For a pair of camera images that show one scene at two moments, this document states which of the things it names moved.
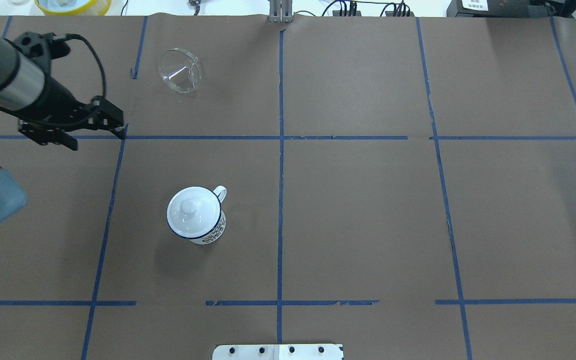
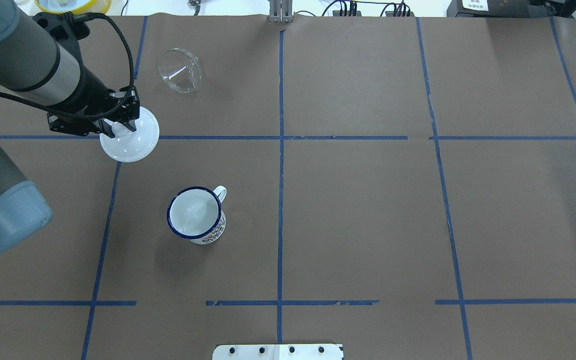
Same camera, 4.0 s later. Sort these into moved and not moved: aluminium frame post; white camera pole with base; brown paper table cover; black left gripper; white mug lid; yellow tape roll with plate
Moved: black left gripper; white mug lid
Not moved: yellow tape roll with plate; white camera pole with base; aluminium frame post; brown paper table cover
